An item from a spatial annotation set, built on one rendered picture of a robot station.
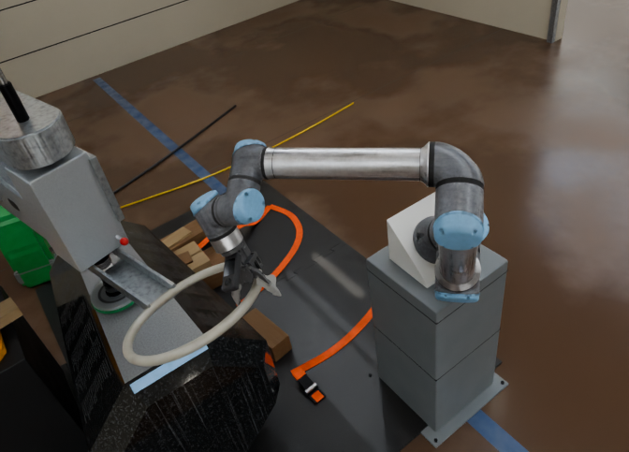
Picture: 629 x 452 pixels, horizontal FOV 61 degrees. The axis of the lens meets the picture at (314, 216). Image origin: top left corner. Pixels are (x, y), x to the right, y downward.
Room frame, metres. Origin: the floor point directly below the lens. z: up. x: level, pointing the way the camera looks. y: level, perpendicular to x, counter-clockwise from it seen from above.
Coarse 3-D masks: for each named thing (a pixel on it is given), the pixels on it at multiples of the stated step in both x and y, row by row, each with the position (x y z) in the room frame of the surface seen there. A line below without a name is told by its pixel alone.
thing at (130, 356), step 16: (208, 272) 1.39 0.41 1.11; (176, 288) 1.36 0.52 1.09; (256, 288) 1.13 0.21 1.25; (160, 304) 1.31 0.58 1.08; (240, 304) 1.07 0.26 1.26; (144, 320) 1.24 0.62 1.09; (224, 320) 1.02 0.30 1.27; (128, 336) 1.15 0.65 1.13; (208, 336) 0.97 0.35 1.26; (128, 352) 1.05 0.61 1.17; (176, 352) 0.95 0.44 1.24; (192, 352) 0.95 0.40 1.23
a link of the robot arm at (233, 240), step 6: (234, 234) 1.18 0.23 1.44; (240, 234) 1.19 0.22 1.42; (222, 240) 1.16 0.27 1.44; (228, 240) 1.16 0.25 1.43; (234, 240) 1.17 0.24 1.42; (240, 240) 1.18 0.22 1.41; (216, 246) 1.16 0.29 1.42; (222, 246) 1.15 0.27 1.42; (228, 246) 1.15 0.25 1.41; (234, 246) 1.16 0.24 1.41; (216, 252) 1.17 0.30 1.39; (222, 252) 1.15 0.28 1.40
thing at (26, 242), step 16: (0, 208) 2.93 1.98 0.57; (0, 224) 2.85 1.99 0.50; (16, 224) 2.86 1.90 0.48; (0, 240) 2.80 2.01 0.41; (16, 240) 2.82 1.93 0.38; (32, 240) 2.83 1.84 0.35; (16, 256) 2.78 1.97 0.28; (32, 256) 2.79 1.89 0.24; (48, 256) 2.84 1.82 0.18; (16, 272) 2.76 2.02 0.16; (32, 272) 2.77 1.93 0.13; (48, 272) 2.79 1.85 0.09
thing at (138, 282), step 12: (120, 252) 1.61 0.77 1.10; (120, 264) 1.59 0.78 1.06; (132, 264) 1.56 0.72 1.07; (108, 276) 1.48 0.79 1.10; (120, 276) 1.52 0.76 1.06; (132, 276) 1.50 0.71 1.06; (144, 276) 1.49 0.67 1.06; (156, 276) 1.43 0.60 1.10; (120, 288) 1.42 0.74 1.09; (132, 288) 1.43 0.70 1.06; (144, 288) 1.42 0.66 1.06; (156, 288) 1.41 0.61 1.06; (168, 288) 1.39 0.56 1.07; (132, 300) 1.37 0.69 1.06; (144, 300) 1.31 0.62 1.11; (168, 300) 1.34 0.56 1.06
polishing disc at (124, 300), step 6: (102, 282) 1.72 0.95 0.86; (96, 288) 1.69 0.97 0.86; (102, 288) 1.68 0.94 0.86; (96, 294) 1.65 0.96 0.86; (102, 294) 1.65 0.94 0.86; (96, 300) 1.61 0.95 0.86; (102, 300) 1.61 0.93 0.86; (108, 300) 1.60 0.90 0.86; (114, 300) 1.59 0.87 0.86; (120, 300) 1.59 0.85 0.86; (126, 300) 1.58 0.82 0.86; (96, 306) 1.58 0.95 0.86; (102, 306) 1.57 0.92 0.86; (108, 306) 1.57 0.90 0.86; (114, 306) 1.56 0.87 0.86; (120, 306) 1.56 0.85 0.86
